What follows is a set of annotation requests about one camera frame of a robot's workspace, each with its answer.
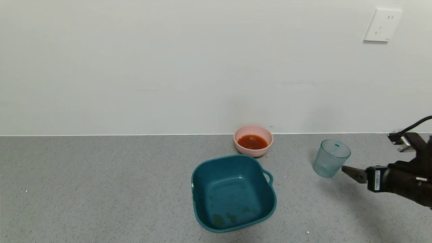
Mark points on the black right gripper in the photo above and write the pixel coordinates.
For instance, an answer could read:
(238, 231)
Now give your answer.
(376, 179)

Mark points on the ribbed translucent blue cup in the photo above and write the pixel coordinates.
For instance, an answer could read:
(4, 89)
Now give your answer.
(329, 162)

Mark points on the red-brown liquid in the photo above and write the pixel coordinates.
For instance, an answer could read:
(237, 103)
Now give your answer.
(252, 141)

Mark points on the pink bowl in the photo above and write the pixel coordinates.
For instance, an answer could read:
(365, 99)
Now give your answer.
(249, 130)

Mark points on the teal square plastic basin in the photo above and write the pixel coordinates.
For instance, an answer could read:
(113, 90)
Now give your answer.
(233, 194)

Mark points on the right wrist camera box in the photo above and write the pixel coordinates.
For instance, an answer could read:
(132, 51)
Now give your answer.
(410, 140)

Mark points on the white wall power outlet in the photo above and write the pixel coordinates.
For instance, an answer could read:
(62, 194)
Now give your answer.
(382, 25)

